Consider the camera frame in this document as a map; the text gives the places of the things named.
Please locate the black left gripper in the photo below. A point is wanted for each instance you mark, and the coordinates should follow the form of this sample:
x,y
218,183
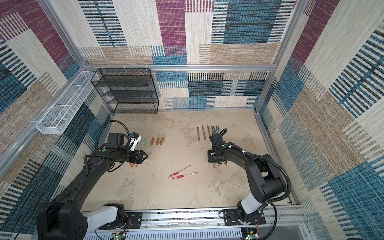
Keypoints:
x,y
140,158

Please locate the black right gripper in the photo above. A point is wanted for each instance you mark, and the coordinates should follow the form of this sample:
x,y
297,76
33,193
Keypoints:
x,y
211,159

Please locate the red gel pen bottom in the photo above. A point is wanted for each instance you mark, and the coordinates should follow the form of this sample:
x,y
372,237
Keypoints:
x,y
185,175

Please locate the red gel pen diagonal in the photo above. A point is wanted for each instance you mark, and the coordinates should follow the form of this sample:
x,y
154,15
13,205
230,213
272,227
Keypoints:
x,y
176,173

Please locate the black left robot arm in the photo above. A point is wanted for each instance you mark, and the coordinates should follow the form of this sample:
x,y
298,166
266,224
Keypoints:
x,y
62,219

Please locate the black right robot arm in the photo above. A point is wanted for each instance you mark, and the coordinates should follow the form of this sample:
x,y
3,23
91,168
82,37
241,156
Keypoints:
x,y
268,181

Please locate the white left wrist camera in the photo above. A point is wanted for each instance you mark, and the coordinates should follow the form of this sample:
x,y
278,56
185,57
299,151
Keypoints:
x,y
135,138

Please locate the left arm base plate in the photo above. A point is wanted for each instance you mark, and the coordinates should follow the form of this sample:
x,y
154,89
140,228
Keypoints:
x,y
133,221

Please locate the black wire mesh shelf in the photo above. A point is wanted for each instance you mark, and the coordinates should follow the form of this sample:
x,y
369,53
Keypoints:
x,y
127,91

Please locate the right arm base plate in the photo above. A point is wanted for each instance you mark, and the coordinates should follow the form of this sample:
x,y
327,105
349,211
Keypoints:
x,y
232,217

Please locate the white wire mesh basket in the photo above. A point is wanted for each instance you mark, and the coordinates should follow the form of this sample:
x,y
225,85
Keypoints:
x,y
59,116

